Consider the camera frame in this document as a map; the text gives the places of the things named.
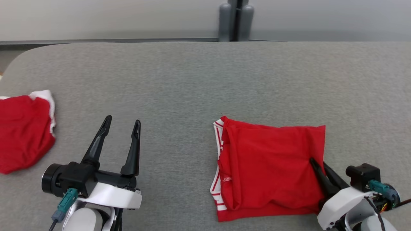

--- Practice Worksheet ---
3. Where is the grey wall base rail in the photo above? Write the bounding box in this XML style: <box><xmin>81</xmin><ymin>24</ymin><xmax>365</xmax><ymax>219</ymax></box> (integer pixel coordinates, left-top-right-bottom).
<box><xmin>0</xmin><ymin>38</ymin><xmax>221</xmax><ymax>46</ymax></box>

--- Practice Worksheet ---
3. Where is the red shirt with white sleeves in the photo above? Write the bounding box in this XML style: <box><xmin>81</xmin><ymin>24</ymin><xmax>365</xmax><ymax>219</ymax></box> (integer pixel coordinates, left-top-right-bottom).
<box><xmin>210</xmin><ymin>115</ymin><xmax>327</xmax><ymax>223</ymax></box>

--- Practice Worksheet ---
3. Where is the teal plug black cable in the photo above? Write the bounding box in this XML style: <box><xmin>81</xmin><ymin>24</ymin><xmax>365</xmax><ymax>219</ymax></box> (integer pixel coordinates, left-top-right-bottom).
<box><xmin>368</xmin><ymin>179</ymin><xmax>411</xmax><ymax>210</ymax></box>
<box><xmin>48</xmin><ymin>188</ymin><xmax>79</xmax><ymax>231</ymax></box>

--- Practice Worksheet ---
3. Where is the red garment with white band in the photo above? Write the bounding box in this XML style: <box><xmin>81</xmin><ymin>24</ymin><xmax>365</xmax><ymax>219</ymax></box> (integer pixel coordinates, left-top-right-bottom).
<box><xmin>0</xmin><ymin>90</ymin><xmax>57</xmax><ymax>175</ymax></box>

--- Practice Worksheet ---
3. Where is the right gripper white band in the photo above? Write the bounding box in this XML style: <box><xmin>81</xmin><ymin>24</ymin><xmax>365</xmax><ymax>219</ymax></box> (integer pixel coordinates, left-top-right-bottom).
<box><xmin>310</xmin><ymin>158</ymin><xmax>370</xmax><ymax>231</ymax></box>

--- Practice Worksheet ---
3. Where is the grey partition frame post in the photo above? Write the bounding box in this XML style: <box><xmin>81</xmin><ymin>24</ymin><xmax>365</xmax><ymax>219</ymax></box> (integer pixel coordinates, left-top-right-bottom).
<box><xmin>228</xmin><ymin>0</ymin><xmax>249</xmax><ymax>42</ymax></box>

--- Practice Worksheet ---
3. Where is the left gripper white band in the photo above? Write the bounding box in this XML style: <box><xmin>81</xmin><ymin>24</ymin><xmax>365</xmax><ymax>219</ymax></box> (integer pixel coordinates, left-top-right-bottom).
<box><xmin>78</xmin><ymin>115</ymin><xmax>143</xmax><ymax>210</ymax></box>

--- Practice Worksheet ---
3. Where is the grey cylindrical post foot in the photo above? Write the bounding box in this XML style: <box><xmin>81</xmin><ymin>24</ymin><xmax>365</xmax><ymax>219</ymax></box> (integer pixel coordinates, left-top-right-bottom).
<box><xmin>219</xmin><ymin>3</ymin><xmax>232</xmax><ymax>42</ymax></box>
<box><xmin>241</xmin><ymin>4</ymin><xmax>255</xmax><ymax>42</ymax></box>

